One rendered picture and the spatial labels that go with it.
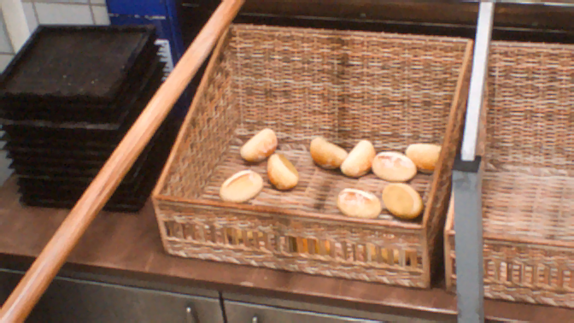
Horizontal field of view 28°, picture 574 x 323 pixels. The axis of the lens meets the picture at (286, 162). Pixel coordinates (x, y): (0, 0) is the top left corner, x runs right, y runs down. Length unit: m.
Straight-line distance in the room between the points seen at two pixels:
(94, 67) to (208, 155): 0.31
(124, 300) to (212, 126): 0.42
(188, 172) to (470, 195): 0.73
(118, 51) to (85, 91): 0.16
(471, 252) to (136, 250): 0.75
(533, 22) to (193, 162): 0.76
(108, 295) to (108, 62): 0.49
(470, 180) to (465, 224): 0.09
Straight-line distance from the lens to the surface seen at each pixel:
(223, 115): 2.54
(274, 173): 2.41
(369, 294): 2.18
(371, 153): 2.44
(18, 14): 2.79
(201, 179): 2.45
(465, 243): 1.95
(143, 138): 1.58
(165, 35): 2.61
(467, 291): 2.02
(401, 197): 2.30
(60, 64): 2.47
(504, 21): 2.39
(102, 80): 2.37
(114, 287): 2.40
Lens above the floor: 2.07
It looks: 36 degrees down
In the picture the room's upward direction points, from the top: 8 degrees counter-clockwise
